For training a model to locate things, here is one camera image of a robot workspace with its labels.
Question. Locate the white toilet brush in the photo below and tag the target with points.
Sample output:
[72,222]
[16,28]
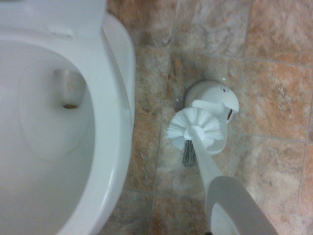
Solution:
[203,156]

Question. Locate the white toilet bowl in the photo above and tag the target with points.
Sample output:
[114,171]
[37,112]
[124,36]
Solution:
[107,122]

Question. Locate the white toilet brush holder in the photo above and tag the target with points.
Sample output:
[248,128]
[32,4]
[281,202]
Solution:
[210,94]

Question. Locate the white toilet seat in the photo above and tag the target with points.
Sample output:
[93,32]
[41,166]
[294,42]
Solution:
[49,14]

